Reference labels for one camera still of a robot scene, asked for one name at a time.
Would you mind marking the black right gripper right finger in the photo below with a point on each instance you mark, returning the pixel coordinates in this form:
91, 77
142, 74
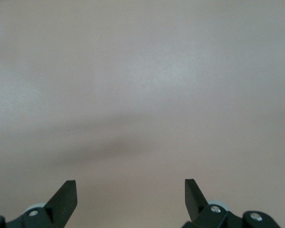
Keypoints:
193, 202

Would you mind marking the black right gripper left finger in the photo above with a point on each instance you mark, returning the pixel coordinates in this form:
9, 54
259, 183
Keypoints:
61, 204

